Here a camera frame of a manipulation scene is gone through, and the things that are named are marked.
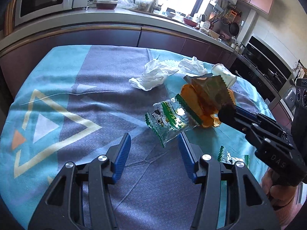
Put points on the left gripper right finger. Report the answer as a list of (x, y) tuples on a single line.
[(247, 207)]

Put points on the black hanging pan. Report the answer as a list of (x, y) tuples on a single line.
[(234, 28)]

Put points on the right hand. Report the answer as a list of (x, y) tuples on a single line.
[(279, 195)]

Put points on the crumpled white tissue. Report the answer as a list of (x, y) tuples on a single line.
[(192, 67), (154, 74)]

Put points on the orange plastic wrapper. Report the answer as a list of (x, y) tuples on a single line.
[(207, 113)]

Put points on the small green clear wrapper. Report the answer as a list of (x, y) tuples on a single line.
[(225, 157)]

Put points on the brown foil snack wrapper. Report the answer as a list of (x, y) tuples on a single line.
[(212, 89)]

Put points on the white paper cup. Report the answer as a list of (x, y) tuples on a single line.
[(227, 76)]

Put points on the clear green cow wrapper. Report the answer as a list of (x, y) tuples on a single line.
[(169, 118)]

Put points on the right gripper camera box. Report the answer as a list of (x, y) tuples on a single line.
[(299, 124)]

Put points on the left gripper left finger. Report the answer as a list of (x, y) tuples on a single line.
[(61, 206)]

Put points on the dark red food container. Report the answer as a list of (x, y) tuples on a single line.
[(110, 5)]

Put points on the black built-in oven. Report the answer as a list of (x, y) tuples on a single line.
[(264, 68)]

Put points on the blue grey patterned tablecloth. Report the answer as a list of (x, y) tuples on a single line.
[(75, 105)]

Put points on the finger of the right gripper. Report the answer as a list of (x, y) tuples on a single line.
[(226, 116), (245, 117)]

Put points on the dark brown base cabinets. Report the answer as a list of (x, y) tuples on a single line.
[(21, 57)]

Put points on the red bowl on counter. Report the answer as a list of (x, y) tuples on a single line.
[(189, 22)]

